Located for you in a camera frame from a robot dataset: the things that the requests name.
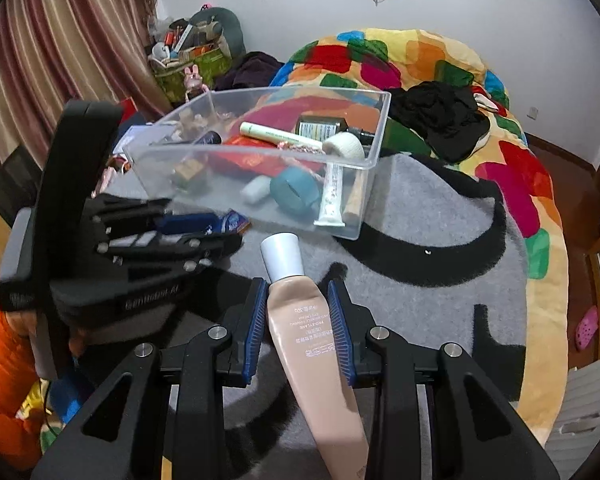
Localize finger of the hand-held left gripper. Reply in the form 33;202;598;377
91;196;222;237
96;233;244;275

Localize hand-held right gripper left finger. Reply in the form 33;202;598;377
30;279;270;480

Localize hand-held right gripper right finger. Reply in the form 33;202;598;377
329;279;562;480

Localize beige cream tube white cap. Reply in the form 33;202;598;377
260;232;371;480

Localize clear plastic bin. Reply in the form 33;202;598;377
122;86;392;240

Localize blue packet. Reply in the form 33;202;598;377
219;211;252;236

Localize white slim cosmetic tube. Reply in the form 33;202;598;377
242;176;271;205

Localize teal tape roll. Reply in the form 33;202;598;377
270;167;322;218

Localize light green tube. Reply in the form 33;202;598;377
239;121;323;151

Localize white squeeze tube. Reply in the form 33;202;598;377
314;162;345;226

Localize white bandage roll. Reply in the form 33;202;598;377
322;132;366;161

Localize person's left forearm orange sleeve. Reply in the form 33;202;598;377
0;305;46;471

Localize black mesh panel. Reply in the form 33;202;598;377
0;145;43;216

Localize red packet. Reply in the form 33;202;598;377
207;135;301;181

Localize grey black rug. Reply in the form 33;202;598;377
45;152;531;480

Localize green bag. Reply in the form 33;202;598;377
152;45;233;106

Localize pink bunny toy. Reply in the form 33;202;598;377
182;64;204;92

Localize striped curtain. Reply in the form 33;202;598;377
0;0;173;171

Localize maroon clothes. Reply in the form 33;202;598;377
215;51;286;92

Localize dark green bottle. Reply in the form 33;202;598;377
296;116;377;145

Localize black clothing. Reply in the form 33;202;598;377
390;80;491;163

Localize colorful patchwork blanket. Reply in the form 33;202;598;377
15;27;568;456

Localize pink slipper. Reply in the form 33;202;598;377
574;305;600;352

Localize white ribbed bin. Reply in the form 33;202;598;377
545;355;600;480

